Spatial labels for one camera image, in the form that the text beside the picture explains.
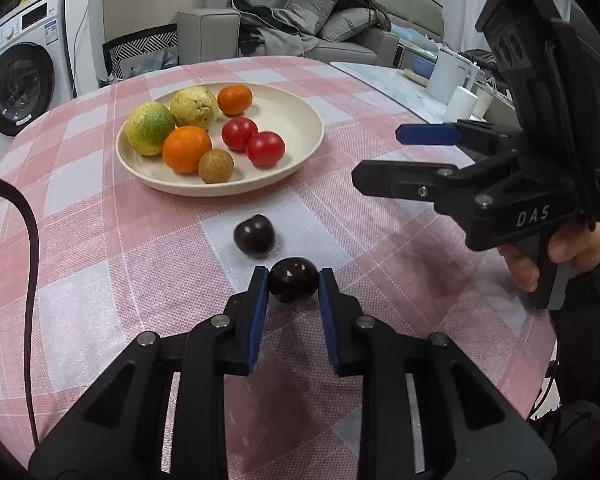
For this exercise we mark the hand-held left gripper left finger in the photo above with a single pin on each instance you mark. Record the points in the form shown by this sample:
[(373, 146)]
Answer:
[(256, 322)]

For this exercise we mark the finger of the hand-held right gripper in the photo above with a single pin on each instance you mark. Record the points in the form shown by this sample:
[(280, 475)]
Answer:
[(395, 177), (427, 133)]

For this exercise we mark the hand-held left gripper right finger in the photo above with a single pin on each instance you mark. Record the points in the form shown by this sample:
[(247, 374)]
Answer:
[(331, 322)]

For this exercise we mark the dark cherry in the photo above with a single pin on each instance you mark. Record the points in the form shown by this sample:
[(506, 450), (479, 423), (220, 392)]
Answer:
[(253, 234), (294, 280)]

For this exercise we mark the cream round plate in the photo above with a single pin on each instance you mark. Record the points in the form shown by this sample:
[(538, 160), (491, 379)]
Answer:
[(290, 120)]

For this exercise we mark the red cherry tomato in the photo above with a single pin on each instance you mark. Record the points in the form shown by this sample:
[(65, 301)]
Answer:
[(238, 133), (266, 150)]

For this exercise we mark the brown longan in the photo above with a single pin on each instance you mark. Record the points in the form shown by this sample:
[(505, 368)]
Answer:
[(215, 166)]

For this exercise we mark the small orange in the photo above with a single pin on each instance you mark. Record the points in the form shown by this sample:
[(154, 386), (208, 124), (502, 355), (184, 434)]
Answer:
[(234, 100)]

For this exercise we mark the large orange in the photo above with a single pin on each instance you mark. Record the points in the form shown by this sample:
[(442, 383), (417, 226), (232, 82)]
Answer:
[(186, 150)]

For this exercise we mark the yellow bumpy guava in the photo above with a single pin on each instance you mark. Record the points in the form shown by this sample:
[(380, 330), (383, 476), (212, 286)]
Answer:
[(193, 107)]

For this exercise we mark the green-yellow citrus fruit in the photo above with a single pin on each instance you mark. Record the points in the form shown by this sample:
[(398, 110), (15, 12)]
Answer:
[(148, 129)]

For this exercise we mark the person's right forearm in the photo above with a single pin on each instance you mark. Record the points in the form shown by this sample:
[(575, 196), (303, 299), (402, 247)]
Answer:
[(590, 340)]

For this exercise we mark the person's right hand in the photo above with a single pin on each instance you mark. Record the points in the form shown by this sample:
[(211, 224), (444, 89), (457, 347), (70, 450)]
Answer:
[(582, 245)]

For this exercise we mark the white cup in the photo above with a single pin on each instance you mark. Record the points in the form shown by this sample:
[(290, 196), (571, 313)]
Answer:
[(461, 102)]

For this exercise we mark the white kettle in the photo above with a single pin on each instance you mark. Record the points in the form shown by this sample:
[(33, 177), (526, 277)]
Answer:
[(447, 77)]

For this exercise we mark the cream cup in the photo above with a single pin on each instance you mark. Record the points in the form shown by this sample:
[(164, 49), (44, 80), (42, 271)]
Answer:
[(482, 105)]

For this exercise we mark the blue bowl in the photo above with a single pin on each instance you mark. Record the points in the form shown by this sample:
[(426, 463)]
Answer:
[(422, 66)]

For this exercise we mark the marble coffee table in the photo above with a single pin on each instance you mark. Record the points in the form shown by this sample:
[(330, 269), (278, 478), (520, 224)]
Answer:
[(380, 85)]

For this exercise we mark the dark jacket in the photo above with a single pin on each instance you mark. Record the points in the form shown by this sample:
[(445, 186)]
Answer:
[(480, 57)]

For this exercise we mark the light blue cushion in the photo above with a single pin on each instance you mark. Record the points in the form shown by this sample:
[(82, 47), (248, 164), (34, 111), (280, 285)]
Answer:
[(415, 35)]

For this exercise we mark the grey pillow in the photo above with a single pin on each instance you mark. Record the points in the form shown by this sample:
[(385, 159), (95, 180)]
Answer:
[(315, 7), (347, 25)]

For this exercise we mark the pink checked tablecloth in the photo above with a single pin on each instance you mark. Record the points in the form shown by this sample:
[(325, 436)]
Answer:
[(129, 260)]

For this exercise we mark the grey blanket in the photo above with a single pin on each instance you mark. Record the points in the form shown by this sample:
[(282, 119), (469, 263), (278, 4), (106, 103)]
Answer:
[(292, 42)]

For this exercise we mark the dark clothes pile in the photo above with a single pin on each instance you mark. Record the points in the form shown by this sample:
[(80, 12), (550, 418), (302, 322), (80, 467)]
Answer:
[(260, 20)]

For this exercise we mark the grey sofa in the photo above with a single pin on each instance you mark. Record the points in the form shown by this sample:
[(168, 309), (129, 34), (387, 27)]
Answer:
[(204, 35)]

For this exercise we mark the patterned black chair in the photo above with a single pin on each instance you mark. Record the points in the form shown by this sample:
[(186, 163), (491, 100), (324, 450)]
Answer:
[(139, 50)]

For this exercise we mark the white washing machine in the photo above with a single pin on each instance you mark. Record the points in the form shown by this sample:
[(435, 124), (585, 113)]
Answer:
[(19, 75)]

